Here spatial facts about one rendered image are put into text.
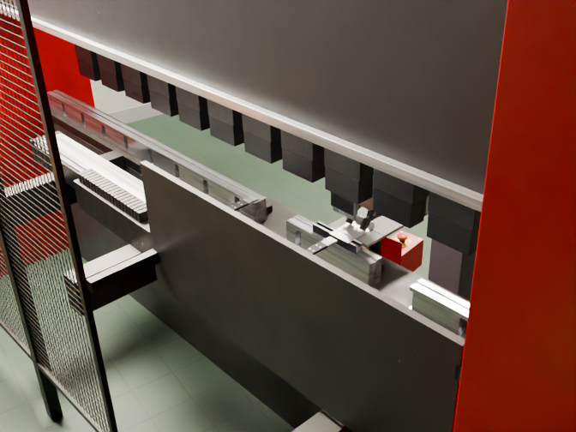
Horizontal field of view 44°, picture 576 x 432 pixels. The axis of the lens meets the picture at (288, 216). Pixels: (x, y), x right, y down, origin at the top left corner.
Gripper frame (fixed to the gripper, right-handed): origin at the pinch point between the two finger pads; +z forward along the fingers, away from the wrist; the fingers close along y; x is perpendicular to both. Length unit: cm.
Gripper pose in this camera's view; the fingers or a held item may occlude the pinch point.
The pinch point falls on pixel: (357, 221)
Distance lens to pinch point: 236.7
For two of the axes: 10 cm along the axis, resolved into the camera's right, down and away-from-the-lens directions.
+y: 6.7, 3.6, -6.5
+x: 5.8, 2.9, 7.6
